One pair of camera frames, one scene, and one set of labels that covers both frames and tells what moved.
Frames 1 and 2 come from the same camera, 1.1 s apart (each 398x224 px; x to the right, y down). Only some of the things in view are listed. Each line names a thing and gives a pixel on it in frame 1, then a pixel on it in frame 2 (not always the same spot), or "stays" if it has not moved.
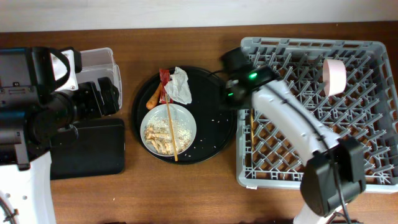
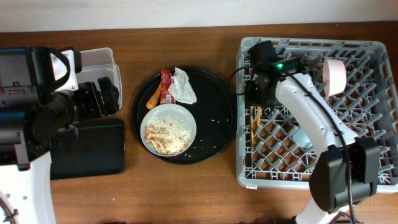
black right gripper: x=229 y=99 to x=251 y=94
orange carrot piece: x=153 y=100 stays
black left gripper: x=95 y=108 stays
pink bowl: x=334 y=74 stays
